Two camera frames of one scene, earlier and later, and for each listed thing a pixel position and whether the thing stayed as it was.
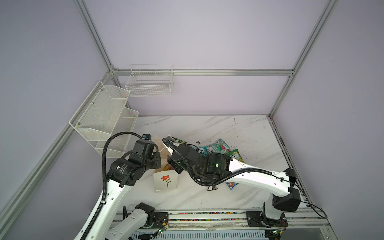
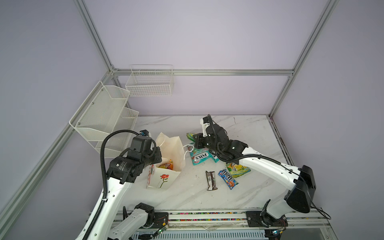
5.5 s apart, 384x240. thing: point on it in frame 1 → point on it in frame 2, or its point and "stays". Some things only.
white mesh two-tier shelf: [104, 113] stays
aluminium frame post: [91, 29] stays
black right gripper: [172, 163] → [197, 138]
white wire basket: [148, 80] stays
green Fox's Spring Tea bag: [177, 140] → [190, 135]
